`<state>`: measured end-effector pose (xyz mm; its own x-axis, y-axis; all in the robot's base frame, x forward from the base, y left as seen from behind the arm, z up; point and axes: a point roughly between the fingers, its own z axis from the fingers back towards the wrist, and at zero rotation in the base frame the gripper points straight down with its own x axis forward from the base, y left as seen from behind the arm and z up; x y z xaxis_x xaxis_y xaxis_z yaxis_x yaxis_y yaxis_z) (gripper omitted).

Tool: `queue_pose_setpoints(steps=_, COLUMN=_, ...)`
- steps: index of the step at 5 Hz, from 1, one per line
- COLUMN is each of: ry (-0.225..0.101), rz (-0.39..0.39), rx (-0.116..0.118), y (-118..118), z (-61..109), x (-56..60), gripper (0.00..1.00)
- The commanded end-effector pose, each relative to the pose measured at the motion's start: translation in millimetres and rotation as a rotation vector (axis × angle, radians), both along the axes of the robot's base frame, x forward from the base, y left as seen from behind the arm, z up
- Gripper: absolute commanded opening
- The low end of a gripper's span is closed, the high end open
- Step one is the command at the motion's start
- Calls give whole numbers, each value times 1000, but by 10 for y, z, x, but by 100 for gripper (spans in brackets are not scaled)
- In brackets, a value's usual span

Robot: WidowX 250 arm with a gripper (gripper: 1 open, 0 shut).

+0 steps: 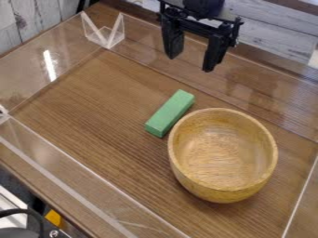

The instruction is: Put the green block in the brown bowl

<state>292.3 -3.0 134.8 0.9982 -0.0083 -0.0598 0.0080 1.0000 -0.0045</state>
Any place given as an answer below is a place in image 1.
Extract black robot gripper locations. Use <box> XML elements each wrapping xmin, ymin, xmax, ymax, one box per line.
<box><xmin>157</xmin><ymin>0</ymin><xmax>243</xmax><ymax>73</ymax></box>

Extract green rectangular block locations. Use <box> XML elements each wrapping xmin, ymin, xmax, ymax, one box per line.
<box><xmin>145</xmin><ymin>89</ymin><xmax>195</xmax><ymax>138</ymax></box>

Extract brown wooden bowl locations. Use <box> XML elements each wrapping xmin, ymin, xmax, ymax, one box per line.
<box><xmin>168</xmin><ymin>108</ymin><xmax>278</xmax><ymax>204</ymax></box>

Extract yellow and black device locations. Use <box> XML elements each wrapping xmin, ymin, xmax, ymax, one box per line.
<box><xmin>44</xmin><ymin>209</ymin><xmax>85</xmax><ymax>238</ymax></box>

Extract clear acrylic corner bracket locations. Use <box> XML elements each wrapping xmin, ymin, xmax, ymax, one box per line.
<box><xmin>78</xmin><ymin>12</ymin><xmax>125</xmax><ymax>49</ymax></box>

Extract clear acrylic front wall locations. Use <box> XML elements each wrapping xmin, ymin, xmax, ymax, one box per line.
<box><xmin>0</xmin><ymin>106</ymin><xmax>189</xmax><ymax>238</ymax></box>

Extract black cable near corner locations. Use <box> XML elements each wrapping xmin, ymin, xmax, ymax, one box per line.
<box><xmin>0</xmin><ymin>207</ymin><xmax>44</xmax><ymax>238</ymax></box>

